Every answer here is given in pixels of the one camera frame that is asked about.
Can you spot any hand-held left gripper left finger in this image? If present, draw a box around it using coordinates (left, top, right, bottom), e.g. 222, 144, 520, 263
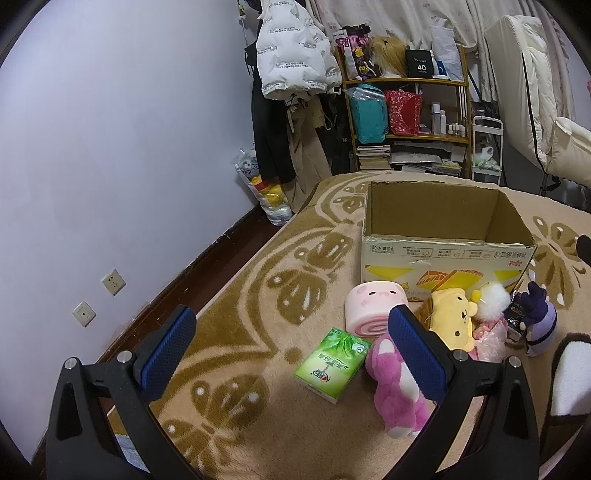
45, 305, 206, 480

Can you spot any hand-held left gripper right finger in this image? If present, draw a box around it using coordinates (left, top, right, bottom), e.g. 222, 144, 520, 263
387, 305, 541, 480

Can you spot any pink bear plush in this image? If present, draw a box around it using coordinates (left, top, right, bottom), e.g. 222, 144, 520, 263
366, 333, 437, 438

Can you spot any yellow dog plush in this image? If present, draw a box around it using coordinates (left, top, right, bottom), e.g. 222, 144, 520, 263
427, 288, 481, 352

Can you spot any pink roll cake plush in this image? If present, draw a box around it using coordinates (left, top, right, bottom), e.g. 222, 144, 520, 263
345, 280, 409, 337

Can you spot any green tissue pack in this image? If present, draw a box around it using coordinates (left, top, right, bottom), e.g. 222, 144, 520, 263
294, 328, 371, 406

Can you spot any white fluffy ball plush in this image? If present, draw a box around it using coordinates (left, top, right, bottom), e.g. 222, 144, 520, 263
471, 282, 512, 321

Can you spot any cardboard box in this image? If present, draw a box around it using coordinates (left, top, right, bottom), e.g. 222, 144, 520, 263
361, 181, 537, 303

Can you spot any black white small box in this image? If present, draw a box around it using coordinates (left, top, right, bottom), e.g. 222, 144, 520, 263
503, 292, 532, 344

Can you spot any purple plush toy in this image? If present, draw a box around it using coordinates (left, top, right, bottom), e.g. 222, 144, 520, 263
522, 281, 558, 357

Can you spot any beige brown patterned blanket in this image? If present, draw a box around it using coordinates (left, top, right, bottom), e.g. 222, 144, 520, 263
99, 172, 591, 480

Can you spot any plastic bag of toys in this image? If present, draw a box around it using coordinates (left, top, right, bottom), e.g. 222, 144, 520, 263
230, 147, 296, 227

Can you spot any pile of papers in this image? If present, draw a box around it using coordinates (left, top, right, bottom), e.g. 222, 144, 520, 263
390, 141, 465, 176

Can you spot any stack of books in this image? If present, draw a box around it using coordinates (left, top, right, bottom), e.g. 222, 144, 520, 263
355, 144, 392, 174

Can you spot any white green plastic bag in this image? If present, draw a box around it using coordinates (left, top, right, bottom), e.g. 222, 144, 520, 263
472, 147, 499, 171

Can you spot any beige coat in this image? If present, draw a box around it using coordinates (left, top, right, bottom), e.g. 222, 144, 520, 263
284, 92, 333, 208

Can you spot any black coat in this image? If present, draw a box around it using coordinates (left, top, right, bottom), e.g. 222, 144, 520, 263
249, 41, 296, 183

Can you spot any dark hanging garment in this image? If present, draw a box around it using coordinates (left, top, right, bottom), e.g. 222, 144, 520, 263
318, 90, 354, 176

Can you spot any red patterned bag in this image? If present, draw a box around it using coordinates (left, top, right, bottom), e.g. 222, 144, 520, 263
385, 90, 424, 137

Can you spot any teal bag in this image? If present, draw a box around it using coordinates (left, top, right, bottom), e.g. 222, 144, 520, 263
348, 84, 389, 145

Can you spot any white trolley cart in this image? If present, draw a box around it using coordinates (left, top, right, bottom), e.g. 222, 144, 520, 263
470, 115, 504, 185

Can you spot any wooden shelf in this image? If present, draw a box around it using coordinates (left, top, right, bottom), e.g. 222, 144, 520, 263
335, 44, 474, 178

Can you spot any cream padded recliner chair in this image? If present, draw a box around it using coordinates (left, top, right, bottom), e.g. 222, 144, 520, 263
484, 15, 591, 190

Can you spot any blond wig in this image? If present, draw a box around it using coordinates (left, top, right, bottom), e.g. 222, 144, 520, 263
370, 36, 408, 78

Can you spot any colourful printed bag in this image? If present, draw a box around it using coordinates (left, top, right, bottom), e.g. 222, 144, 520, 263
335, 28, 372, 79

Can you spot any white puffer jacket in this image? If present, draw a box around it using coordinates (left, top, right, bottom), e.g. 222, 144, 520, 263
255, 0, 343, 101

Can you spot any white wall socket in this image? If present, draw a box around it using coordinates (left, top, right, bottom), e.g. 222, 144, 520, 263
71, 301, 96, 328
102, 269, 126, 297

